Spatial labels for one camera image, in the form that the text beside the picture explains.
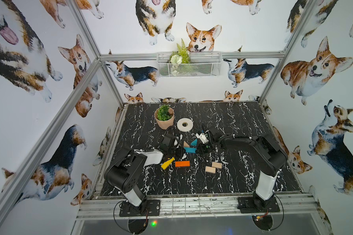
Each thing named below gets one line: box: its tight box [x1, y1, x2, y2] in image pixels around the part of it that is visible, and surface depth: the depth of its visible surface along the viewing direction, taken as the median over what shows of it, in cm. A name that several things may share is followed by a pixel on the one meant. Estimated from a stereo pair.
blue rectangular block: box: [184, 146, 197, 154], surface depth 95 cm
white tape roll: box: [176, 117, 194, 132], surface depth 109 cm
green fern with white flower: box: [169, 38, 191, 76], surface depth 85 cm
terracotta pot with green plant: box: [153, 104, 175, 131], surface depth 99 cm
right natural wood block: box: [211, 161, 223, 169], surface depth 90 cm
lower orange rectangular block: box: [175, 160, 191, 168], surface depth 90 cm
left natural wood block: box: [204, 165, 217, 174], surface depth 87 cm
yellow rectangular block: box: [160, 156, 176, 170], surface depth 89 cm
